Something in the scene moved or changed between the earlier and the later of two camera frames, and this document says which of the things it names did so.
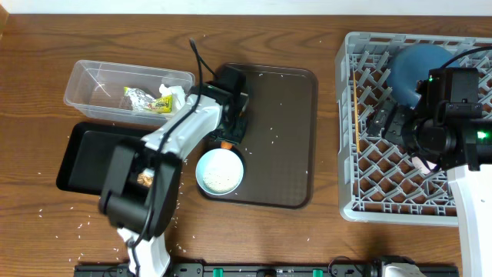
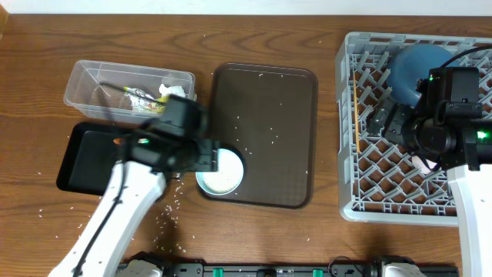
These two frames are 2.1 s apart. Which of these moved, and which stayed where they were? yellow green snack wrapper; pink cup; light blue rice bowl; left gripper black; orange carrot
Moved: left gripper black; orange carrot
Stayed: pink cup; yellow green snack wrapper; light blue rice bowl
